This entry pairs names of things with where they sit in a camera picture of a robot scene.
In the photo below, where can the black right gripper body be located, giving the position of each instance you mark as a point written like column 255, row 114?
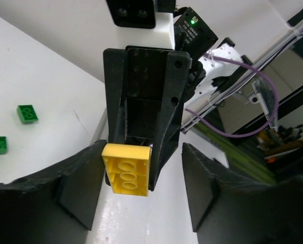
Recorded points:
column 132, row 13

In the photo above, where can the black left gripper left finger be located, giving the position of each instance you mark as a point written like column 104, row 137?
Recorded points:
column 56, row 204

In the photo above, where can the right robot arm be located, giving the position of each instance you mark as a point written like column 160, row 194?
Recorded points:
column 212, row 68

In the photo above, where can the yellow long lego brick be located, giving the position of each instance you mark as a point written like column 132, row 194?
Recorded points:
column 127, row 168

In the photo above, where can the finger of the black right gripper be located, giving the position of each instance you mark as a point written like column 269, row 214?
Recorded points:
column 168, row 122
column 115, row 76

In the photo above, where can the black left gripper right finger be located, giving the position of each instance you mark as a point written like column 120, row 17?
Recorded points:
column 226, row 207

